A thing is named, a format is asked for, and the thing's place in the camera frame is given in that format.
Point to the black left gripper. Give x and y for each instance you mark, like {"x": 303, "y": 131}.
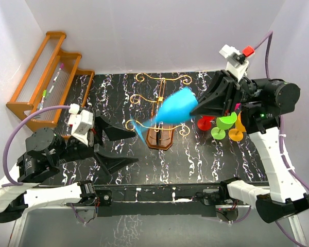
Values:
{"x": 110, "y": 162}

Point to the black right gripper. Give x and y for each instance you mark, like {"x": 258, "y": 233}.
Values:
{"x": 225, "y": 85}

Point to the magenta wine glass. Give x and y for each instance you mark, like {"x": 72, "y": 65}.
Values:
{"x": 238, "y": 105}

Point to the green wine glass cream base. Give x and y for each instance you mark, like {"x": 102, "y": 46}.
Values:
{"x": 223, "y": 124}

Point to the red wine glass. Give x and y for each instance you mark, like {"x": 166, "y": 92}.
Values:
{"x": 205, "y": 123}

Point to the blue wine glass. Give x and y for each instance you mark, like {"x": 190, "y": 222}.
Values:
{"x": 174, "y": 110}

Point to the orange wine glass yellow base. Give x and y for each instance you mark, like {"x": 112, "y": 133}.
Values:
{"x": 237, "y": 134}

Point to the gold wire wine glass rack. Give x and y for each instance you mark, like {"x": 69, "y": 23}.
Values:
{"x": 152, "y": 135}

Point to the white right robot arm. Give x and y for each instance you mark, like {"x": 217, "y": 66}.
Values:
{"x": 263, "y": 102}

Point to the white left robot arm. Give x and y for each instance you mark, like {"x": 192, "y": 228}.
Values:
{"x": 46, "y": 151}

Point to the wooden tiered shelf rack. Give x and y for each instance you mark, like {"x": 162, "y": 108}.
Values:
{"x": 40, "y": 74}

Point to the green capped marker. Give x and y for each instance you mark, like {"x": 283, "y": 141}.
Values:
{"x": 42, "y": 99}

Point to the purple capped marker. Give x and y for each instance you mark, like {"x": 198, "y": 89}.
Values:
{"x": 58, "y": 72}

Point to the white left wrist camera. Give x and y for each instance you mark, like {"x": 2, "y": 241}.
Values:
{"x": 81, "y": 122}

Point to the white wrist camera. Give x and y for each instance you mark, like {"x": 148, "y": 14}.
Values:
{"x": 81, "y": 122}
{"x": 237, "y": 61}

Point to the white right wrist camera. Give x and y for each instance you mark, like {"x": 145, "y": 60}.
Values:
{"x": 237, "y": 61}

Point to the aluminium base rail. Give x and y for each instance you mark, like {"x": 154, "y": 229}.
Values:
{"x": 142, "y": 223}

